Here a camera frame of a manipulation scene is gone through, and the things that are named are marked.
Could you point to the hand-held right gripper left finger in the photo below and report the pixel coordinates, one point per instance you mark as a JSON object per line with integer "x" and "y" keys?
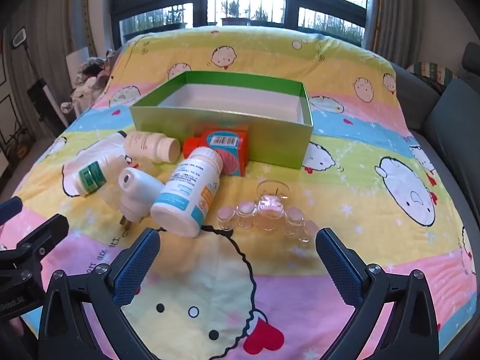
{"x": 137, "y": 266}

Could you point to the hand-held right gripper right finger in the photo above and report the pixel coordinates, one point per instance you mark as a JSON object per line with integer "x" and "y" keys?
{"x": 337, "y": 266}

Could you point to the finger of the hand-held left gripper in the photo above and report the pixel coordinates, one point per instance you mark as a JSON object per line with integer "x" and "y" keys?
{"x": 45, "y": 232}
{"x": 9, "y": 208}

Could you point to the white bottle with green label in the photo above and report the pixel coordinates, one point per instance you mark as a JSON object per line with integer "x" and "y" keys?
{"x": 90, "y": 174}

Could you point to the white plug-in device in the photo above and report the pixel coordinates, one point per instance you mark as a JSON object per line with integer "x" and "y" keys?
{"x": 138, "y": 191}

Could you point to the white bottle with blue label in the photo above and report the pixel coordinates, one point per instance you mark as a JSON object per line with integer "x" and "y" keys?
{"x": 183, "y": 195}

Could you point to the cream plastic bottle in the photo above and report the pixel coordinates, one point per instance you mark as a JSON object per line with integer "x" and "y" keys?
{"x": 146, "y": 146}

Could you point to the green cardboard box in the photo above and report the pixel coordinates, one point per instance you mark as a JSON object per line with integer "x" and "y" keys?
{"x": 277, "y": 146}

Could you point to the orange carton with barcode label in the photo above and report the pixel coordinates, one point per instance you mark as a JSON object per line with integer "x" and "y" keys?
{"x": 193, "y": 144}

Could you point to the cartoon printed blanket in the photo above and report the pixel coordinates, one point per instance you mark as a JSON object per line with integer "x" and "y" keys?
{"x": 337, "y": 150}

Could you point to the pile of plush toys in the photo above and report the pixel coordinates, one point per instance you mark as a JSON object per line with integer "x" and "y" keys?
{"x": 92, "y": 75}

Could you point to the white board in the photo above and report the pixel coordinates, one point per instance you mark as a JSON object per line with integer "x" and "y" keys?
{"x": 77, "y": 62}

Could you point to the grey sofa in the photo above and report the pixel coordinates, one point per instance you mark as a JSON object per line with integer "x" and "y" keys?
{"x": 412, "y": 108}

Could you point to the grey pillow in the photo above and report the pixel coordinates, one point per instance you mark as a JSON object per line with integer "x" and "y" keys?
{"x": 453, "y": 120}

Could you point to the grey striped curtain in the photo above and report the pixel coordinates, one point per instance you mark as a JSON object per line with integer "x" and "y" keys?
{"x": 82, "y": 7}
{"x": 401, "y": 15}

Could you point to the striped cushion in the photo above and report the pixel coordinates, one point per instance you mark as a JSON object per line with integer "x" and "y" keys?
{"x": 431, "y": 73}

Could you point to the potted balcony plant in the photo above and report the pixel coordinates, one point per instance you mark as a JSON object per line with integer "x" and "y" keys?
{"x": 176, "y": 17}
{"x": 230, "y": 13}

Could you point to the black framed window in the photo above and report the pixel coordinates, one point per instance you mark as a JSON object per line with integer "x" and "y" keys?
{"x": 195, "y": 7}

